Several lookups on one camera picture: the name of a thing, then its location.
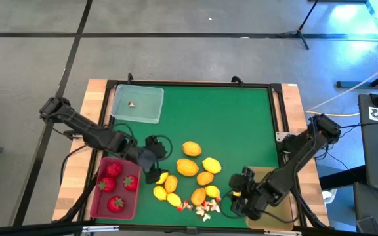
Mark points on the small red pepper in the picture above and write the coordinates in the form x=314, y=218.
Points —
x=205, y=203

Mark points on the red bell pepper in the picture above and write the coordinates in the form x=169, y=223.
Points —
x=180, y=208

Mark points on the yellow lemon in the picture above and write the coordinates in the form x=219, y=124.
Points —
x=174, y=199
x=211, y=165
x=212, y=191
x=162, y=178
x=159, y=192

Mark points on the red strawberry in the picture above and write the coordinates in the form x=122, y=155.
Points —
x=115, y=204
x=130, y=183
x=107, y=184
x=113, y=169

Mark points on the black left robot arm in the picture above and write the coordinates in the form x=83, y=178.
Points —
x=90, y=131

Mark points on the black stand base bar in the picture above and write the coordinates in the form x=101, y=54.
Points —
x=363, y=84

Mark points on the black tripod stand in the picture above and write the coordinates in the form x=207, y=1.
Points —
x=299, y=32

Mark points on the green table mat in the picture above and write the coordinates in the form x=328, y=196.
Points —
x=215, y=124

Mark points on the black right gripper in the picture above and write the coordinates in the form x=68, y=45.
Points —
x=258, y=196

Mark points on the silver frame bracket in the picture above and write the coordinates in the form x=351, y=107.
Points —
x=282, y=232
x=100, y=228

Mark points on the tan plastic basket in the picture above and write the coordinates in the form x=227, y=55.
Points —
x=285, y=213

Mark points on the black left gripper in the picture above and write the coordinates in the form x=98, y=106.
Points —
x=144, y=158

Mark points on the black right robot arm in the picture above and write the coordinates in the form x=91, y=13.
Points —
x=294, y=164

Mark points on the pink plastic bin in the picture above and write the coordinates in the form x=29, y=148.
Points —
x=132, y=206

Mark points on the black camera frame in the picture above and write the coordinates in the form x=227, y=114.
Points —
x=28, y=228

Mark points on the black table clamp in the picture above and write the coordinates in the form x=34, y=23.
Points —
x=238, y=79
x=130, y=78

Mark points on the clear plastic bin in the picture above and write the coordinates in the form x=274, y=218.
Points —
x=146, y=108

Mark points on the white floor object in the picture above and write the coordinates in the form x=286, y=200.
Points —
x=328, y=195

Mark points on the large orange oval fruit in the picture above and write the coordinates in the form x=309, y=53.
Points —
x=187, y=167

